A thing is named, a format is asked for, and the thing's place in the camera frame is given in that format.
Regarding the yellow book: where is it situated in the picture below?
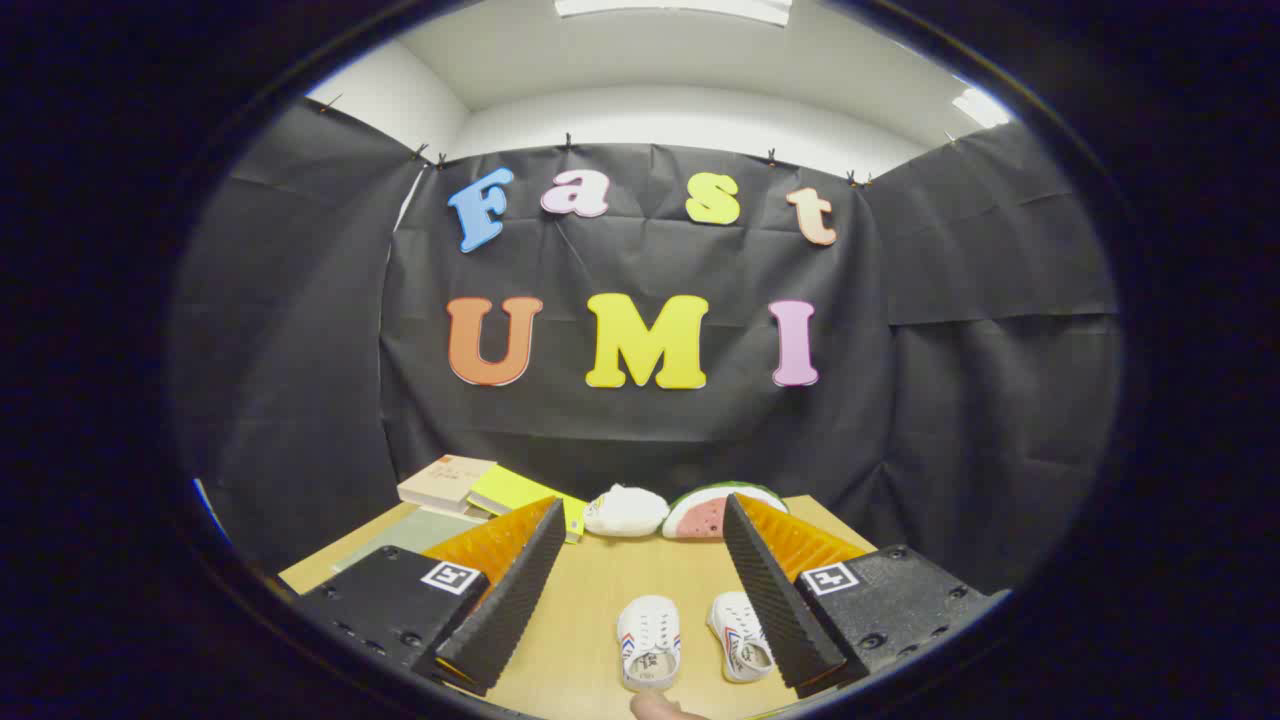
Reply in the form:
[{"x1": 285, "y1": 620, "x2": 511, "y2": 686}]
[{"x1": 467, "y1": 464, "x2": 589, "y2": 544}]

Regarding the white canvas shoe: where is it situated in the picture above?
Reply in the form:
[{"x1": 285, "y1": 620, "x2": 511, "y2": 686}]
[
  {"x1": 616, "y1": 595, "x2": 684, "y2": 692},
  {"x1": 706, "y1": 590, "x2": 776, "y2": 685}
]

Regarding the beige book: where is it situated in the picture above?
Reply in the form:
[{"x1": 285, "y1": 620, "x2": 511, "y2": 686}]
[{"x1": 397, "y1": 455, "x2": 498, "y2": 513}]

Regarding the watermelon slice plush toy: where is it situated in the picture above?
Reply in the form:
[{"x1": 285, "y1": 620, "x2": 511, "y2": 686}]
[{"x1": 662, "y1": 481, "x2": 791, "y2": 542}]

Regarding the black backdrop cloth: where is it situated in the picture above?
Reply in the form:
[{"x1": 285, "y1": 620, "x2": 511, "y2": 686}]
[{"x1": 170, "y1": 95, "x2": 1121, "y2": 591}]

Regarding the long ceiling light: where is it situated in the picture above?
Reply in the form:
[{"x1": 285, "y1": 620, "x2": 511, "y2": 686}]
[{"x1": 555, "y1": 0, "x2": 793, "y2": 27}]

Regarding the small ceiling light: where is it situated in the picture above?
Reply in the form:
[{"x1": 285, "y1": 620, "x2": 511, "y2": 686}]
[{"x1": 952, "y1": 88, "x2": 1011, "y2": 129}]

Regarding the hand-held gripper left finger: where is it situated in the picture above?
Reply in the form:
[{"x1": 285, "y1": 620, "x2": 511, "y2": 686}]
[{"x1": 295, "y1": 495, "x2": 568, "y2": 698}]

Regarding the green fabric storage box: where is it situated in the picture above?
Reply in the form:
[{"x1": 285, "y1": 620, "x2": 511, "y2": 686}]
[{"x1": 330, "y1": 505, "x2": 489, "y2": 574}]

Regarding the white plush toy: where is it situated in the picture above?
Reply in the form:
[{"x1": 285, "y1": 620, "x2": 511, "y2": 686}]
[{"x1": 583, "y1": 484, "x2": 670, "y2": 538}]

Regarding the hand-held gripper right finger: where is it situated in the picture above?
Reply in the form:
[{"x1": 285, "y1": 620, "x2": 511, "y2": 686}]
[{"x1": 722, "y1": 492, "x2": 1011, "y2": 701}]

